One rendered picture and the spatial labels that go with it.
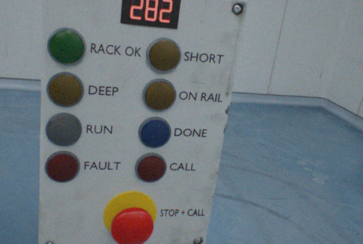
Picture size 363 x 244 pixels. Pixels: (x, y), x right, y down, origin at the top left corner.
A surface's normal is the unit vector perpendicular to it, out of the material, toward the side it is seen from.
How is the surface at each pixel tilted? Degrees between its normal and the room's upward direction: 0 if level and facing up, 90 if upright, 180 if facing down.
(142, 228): 88
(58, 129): 88
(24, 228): 0
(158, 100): 93
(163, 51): 87
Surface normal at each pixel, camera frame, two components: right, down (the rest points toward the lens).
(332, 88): -0.97, -0.04
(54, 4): 0.22, 0.34
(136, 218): 0.29, -0.09
